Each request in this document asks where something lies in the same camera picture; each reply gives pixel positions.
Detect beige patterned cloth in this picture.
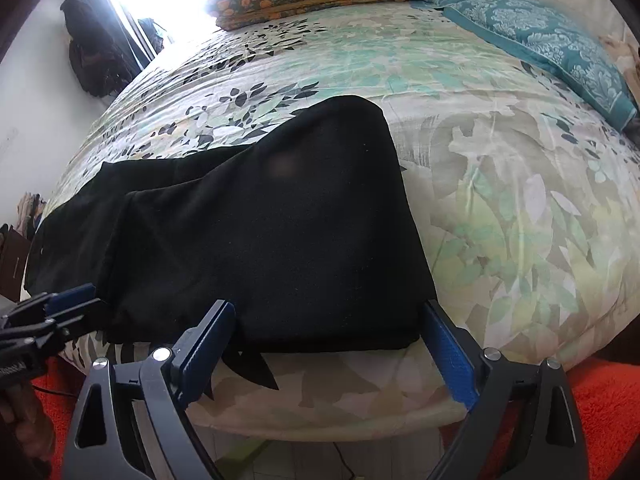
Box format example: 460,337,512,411
597,30,640,91

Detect black cable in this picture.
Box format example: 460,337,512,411
332,442,357,480

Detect person's left hand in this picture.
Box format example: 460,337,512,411
0,389,57,465

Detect black pants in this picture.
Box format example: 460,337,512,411
22,94,438,391

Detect brown wooden cabinet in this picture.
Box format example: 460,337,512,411
0,225,38,301

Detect hanging dark clothes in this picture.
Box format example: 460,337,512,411
59,0,138,98

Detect teal patterned pillow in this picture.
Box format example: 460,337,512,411
442,0,638,132

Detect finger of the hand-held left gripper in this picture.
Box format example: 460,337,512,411
0,299,108,361
0,282,97,329

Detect beige cloth pile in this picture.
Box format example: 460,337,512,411
17,190,48,241

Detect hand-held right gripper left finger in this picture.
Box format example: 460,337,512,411
64,300,237,480

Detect bed with floral duvet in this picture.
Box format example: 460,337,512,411
37,0,640,443

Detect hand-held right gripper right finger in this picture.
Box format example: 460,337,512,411
422,299,583,480

